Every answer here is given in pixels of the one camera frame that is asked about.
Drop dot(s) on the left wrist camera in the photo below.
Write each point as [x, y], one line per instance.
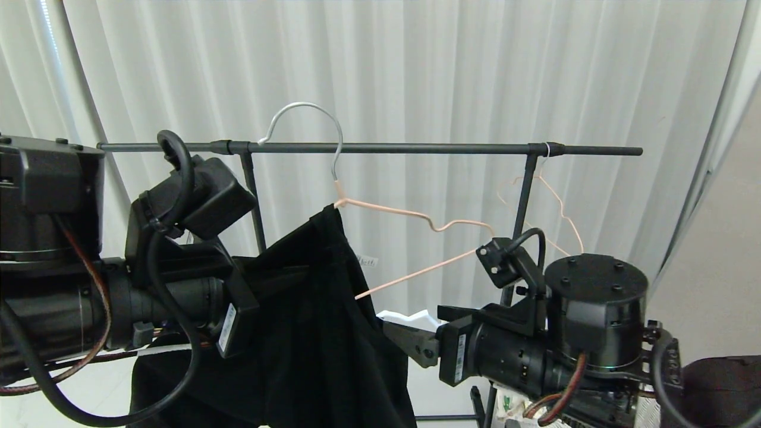
[208, 196]

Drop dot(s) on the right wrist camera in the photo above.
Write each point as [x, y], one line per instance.
[505, 264]

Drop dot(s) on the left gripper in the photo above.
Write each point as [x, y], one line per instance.
[178, 309]

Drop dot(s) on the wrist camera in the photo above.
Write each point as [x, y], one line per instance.
[505, 264]
[208, 196]

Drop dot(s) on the white curtain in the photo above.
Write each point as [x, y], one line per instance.
[446, 71]

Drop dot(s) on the black garment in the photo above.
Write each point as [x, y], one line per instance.
[309, 356]

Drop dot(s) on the cream printed garment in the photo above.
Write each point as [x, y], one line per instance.
[517, 401]

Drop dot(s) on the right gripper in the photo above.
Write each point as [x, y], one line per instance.
[505, 362]

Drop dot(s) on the pink clothes hanger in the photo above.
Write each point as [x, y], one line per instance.
[560, 209]
[339, 191]

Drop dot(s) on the black clothes rack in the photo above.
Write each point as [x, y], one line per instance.
[416, 148]

